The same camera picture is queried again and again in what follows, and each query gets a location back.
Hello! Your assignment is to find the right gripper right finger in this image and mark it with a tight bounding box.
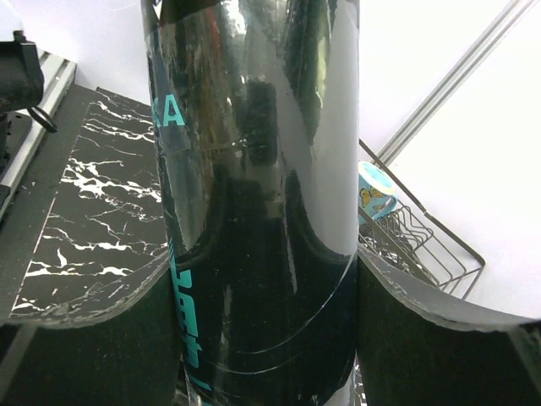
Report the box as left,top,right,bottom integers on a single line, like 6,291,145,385
357,247,540,405

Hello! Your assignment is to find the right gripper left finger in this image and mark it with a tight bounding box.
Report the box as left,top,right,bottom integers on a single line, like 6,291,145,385
1,253,181,405

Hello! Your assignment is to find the black shuttlecock tube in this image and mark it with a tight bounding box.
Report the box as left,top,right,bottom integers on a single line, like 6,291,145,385
140,1,360,405

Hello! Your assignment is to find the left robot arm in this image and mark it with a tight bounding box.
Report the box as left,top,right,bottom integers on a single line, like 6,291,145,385
1,30,57,170

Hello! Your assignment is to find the blue butterfly mug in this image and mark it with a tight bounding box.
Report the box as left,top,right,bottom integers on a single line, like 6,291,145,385
358,161,398,221

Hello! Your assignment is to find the wire dish rack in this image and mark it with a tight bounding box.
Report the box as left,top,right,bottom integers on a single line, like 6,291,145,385
358,140,486,299

